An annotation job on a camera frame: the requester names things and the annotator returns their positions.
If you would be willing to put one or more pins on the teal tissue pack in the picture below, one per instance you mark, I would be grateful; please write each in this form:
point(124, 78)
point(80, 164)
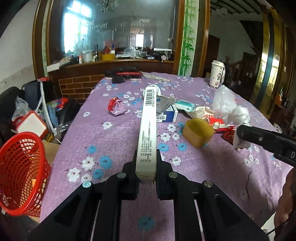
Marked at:
point(185, 105)

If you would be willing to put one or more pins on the clear plastic bag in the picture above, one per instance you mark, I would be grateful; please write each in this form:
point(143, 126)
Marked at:
point(222, 98)

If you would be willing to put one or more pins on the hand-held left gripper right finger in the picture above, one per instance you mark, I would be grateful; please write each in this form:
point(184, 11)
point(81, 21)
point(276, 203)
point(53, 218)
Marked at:
point(164, 180)

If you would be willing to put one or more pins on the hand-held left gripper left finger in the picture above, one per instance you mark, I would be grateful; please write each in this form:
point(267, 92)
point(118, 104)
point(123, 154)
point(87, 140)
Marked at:
point(129, 180)

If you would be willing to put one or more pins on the black leather sofa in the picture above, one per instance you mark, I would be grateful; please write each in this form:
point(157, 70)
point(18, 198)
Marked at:
point(7, 97)

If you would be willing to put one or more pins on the white flat box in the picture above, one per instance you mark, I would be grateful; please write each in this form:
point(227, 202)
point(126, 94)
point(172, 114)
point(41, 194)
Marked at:
point(53, 67)

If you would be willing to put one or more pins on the yellow plastic cup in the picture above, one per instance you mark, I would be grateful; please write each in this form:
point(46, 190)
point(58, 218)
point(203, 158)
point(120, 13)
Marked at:
point(196, 132)

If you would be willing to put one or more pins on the small black pouch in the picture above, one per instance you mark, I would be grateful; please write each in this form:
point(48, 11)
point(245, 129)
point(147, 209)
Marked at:
point(118, 80)

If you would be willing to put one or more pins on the blue white medicine box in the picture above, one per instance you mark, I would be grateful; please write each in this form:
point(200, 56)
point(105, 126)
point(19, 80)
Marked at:
point(168, 115)

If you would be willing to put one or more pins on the dark blue paper bag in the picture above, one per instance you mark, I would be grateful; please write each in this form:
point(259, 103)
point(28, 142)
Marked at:
point(32, 92)

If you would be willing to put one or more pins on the red purple wrapper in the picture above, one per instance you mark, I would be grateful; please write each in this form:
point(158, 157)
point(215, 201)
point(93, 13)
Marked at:
point(118, 107)

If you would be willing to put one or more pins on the blue cloth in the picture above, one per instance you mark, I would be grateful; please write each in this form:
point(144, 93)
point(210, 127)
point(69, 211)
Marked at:
point(52, 115)

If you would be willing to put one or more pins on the bamboo wall sticker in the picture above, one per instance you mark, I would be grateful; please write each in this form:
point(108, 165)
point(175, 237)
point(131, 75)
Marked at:
point(188, 34)

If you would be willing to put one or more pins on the long white carton box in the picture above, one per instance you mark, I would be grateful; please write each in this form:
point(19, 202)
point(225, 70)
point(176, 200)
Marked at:
point(148, 129)

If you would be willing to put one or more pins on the bundle of wooden chopsticks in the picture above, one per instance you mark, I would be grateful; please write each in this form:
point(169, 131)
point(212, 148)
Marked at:
point(157, 77)

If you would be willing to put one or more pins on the long black pouch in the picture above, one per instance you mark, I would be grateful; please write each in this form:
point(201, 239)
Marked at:
point(115, 69)

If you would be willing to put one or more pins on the long red pouch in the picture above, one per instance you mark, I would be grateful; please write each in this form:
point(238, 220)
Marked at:
point(129, 73)

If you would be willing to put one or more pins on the purple floral tablecloth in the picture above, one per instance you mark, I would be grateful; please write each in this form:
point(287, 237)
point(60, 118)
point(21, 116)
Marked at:
point(111, 139)

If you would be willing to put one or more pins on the white lidded paper cup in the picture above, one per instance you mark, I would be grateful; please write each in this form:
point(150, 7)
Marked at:
point(216, 74)

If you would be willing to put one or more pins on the red framed white board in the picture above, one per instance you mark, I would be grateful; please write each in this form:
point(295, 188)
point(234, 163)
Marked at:
point(30, 126)

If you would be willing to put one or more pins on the red green snack packet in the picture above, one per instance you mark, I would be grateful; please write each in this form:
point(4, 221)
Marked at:
point(57, 103)

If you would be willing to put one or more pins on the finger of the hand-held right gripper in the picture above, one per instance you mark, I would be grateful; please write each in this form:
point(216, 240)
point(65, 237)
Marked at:
point(256, 136)

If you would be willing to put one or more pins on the red mesh basket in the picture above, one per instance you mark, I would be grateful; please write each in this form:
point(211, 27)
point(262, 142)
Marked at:
point(20, 162)

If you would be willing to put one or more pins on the red white wipe packet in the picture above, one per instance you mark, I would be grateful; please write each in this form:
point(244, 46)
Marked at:
point(216, 121)

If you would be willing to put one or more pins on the wooden brick-pattern counter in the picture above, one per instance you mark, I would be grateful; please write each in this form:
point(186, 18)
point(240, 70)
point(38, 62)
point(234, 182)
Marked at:
point(78, 85)

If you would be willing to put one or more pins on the person's right forearm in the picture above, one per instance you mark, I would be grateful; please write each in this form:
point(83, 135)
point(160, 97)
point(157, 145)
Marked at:
point(288, 199)

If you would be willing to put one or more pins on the yellow container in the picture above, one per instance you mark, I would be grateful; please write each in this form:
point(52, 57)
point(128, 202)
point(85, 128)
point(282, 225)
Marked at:
point(108, 57)

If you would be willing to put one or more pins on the torn white carton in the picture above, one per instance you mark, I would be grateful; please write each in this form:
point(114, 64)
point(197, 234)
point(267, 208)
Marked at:
point(165, 102)

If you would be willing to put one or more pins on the grey plastic bag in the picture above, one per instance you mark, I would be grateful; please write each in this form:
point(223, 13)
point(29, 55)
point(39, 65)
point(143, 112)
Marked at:
point(20, 107)

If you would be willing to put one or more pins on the large wall mirror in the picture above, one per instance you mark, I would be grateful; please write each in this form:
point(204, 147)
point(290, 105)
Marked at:
point(104, 30)

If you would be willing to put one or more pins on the cardboard box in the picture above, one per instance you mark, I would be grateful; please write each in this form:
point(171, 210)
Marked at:
point(52, 150)

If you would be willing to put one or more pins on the white perforated strip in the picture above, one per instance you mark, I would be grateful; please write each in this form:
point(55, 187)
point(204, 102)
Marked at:
point(45, 104)

